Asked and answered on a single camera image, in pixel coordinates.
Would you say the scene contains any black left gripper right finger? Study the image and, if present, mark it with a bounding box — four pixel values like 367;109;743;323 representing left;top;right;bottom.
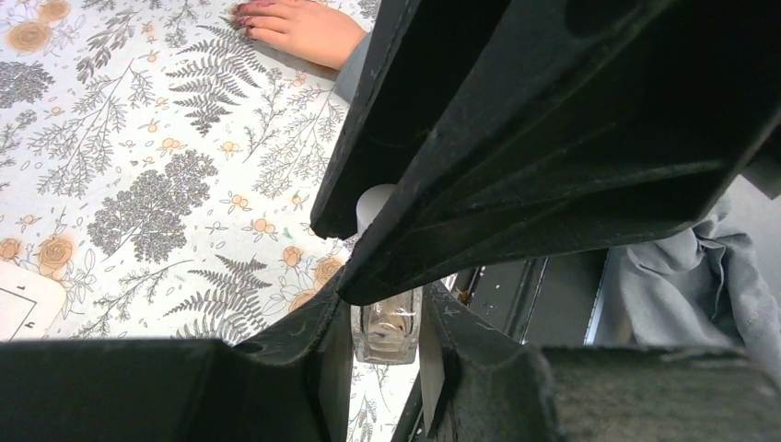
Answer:
420;282;780;441

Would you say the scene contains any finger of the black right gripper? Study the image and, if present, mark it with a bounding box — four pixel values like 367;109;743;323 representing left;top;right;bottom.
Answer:
335;1;780;305
310;1;507;239

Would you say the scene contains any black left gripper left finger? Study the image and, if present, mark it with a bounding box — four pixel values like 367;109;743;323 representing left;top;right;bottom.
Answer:
1;284;352;441

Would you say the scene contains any clear nail polish bottle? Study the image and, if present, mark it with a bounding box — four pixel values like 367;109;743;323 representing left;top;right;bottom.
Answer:
350;287;423;366

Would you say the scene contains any white nail polish cap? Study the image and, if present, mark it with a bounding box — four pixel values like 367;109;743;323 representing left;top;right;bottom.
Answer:
356;184;397;238

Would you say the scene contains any grey sleeved forearm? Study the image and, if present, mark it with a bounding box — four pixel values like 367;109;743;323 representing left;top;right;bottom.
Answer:
339;25;780;376

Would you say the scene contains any person's hand with painted nails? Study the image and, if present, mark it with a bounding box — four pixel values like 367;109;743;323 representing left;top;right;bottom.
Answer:
232;1;368;70

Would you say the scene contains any floral tablecloth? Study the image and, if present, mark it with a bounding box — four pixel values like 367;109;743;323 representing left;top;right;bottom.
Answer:
0;0;465;442

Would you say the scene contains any green white chessboard mat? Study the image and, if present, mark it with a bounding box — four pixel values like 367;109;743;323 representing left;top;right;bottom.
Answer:
1;262;67;343

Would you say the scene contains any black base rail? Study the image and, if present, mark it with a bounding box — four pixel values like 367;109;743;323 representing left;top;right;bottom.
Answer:
392;250;608;441

